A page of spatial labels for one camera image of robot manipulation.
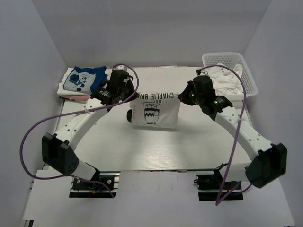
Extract blue Mickey Mouse shirt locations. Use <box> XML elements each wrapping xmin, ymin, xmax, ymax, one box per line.
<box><xmin>65</xmin><ymin>65</ymin><xmax>108</xmax><ymax>93</ymax></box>

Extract white green Charlie Brown shirt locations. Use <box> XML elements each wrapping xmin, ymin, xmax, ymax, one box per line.
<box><xmin>126</xmin><ymin>92</ymin><xmax>180</xmax><ymax>129</ymax></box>

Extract white plastic basket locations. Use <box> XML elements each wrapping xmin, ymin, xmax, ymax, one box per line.
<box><xmin>202</xmin><ymin>52</ymin><xmax>258</xmax><ymax>101</ymax></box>

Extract pink shirt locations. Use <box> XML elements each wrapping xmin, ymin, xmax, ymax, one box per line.
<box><xmin>61</xmin><ymin>95</ymin><xmax>90</xmax><ymax>102</ymax></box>

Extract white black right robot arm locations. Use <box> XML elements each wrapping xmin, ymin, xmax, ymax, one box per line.
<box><xmin>178</xmin><ymin>79</ymin><xmax>287</xmax><ymax>189</ymax></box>

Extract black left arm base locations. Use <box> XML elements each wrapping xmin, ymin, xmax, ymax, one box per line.
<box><xmin>69</xmin><ymin>172</ymin><xmax>120</xmax><ymax>199</ymax></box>

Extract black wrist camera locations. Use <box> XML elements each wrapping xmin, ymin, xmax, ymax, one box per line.
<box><xmin>107</xmin><ymin>70</ymin><xmax>129</xmax><ymax>90</ymax></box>
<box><xmin>193</xmin><ymin>75</ymin><xmax>215</xmax><ymax>95</ymax></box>

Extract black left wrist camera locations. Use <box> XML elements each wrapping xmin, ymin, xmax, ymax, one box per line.
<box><xmin>107</xmin><ymin>70</ymin><xmax>129</xmax><ymax>90</ymax></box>

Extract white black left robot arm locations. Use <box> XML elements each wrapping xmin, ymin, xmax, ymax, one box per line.
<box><xmin>42</xmin><ymin>79</ymin><xmax>136</xmax><ymax>189</ymax></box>

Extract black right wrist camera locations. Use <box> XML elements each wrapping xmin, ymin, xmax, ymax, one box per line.
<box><xmin>193</xmin><ymin>75</ymin><xmax>215</xmax><ymax>95</ymax></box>

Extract white crumpled shirt in basket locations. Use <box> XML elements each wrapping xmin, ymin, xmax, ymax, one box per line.
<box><xmin>203</xmin><ymin>67</ymin><xmax>243</xmax><ymax>96</ymax></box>

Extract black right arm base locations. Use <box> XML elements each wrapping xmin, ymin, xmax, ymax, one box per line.
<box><xmin>193</xmin><ymin>163</ymin><xmax>243</xmax><ymax>201</ymax></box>

